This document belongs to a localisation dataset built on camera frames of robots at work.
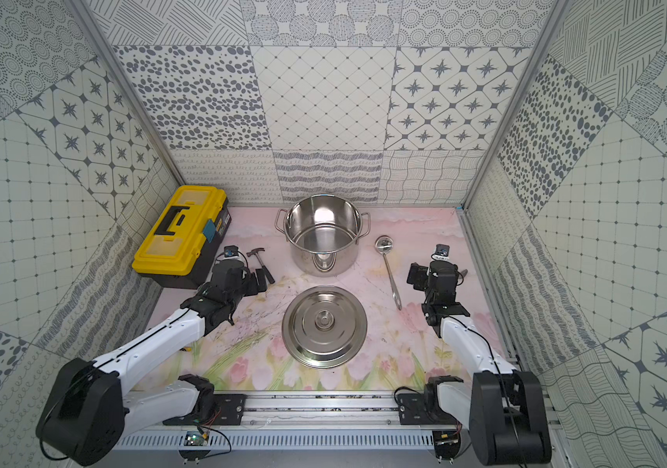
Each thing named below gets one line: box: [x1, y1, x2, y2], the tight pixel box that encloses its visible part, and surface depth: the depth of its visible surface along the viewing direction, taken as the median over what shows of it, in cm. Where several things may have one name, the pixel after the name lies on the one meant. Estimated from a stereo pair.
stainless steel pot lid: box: [281, 285, 368, 370], surface depth 89 cm
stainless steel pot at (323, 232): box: [274, 194, 371, 277], surface depth 100 cm
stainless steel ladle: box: [374, 234, 402, 312], surface depth 106 cm
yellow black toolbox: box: [131, 185, 233, 289], surface depth 92 cm
